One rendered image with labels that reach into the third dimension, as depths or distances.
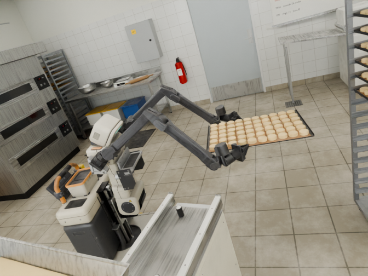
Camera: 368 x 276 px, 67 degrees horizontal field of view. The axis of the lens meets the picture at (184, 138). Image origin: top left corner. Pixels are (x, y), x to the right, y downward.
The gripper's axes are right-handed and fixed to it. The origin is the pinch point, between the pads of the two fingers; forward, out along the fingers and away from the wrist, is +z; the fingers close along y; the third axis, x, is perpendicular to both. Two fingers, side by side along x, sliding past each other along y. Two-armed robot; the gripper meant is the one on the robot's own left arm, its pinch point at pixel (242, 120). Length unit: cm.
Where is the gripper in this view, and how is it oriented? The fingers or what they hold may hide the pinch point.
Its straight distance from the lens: 197.6
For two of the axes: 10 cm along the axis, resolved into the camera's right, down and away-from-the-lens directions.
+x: -7.5, 4.6, -4.8
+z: 6.1, 1.8, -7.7
